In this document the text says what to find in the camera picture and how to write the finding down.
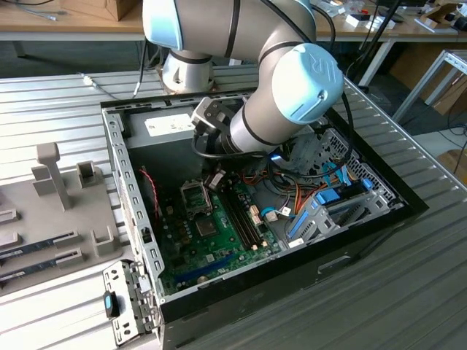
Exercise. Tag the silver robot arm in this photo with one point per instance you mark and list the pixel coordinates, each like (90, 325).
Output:
(284, 91)

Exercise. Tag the grey metal disk bay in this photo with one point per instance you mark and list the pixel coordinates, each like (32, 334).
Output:
(324, 222)
(303, 149)

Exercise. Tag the grey power supply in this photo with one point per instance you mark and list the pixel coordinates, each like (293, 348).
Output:
(160, 153)

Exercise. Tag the black PC case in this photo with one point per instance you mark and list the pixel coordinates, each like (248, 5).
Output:
(292, 288)

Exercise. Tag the small blue clip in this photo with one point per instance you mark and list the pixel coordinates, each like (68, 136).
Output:
(367, 184)

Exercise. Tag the green motherboard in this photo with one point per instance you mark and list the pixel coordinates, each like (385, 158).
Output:
(208, 255)

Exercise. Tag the white box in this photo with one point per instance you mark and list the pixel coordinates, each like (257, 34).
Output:
(355, 20)

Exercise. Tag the brown cardboard sheet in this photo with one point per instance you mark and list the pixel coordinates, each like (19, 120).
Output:
(408, 65)

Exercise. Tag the black tripod pole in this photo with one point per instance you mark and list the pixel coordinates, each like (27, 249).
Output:
(380, 36)

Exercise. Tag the metal locking lever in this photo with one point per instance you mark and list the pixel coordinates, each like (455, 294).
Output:
(212, 198)

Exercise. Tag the black RAM slot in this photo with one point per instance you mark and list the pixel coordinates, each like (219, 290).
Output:
(241, 217)
(236, 218)
(250, 216)
(246, 216)

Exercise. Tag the open cardboard box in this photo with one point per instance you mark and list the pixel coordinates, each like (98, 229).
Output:
(438, 14)

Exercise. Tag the CPU socket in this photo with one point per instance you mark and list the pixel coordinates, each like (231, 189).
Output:
(195, 224)

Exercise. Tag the grey parts rack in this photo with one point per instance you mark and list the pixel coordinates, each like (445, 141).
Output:
(40, 222)

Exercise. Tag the grey expansion slot latch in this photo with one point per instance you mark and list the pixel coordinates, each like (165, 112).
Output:
(118, 279)

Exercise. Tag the aluminium frame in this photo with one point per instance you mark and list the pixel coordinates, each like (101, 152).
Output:
(418, 85)

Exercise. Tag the brown cardboard box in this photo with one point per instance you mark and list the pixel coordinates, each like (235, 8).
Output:
(454, 160)
(109, 9)

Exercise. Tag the blue disk carrier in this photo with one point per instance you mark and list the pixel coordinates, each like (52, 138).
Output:
(297, 223)
(328, 197)

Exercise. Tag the silver CPU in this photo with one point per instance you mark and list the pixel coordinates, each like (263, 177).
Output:
(206, 226)

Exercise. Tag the blue expansion slot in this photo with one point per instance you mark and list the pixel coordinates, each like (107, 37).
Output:
(202, 268)

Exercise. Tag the RAM stick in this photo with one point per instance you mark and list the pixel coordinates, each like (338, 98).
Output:
(29, 249)
(29, 271)

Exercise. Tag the black camera bracket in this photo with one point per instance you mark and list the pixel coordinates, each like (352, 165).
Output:
(219, 109)

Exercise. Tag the wooden desk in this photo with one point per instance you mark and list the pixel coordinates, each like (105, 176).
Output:
(419, 33)
(36, 25)

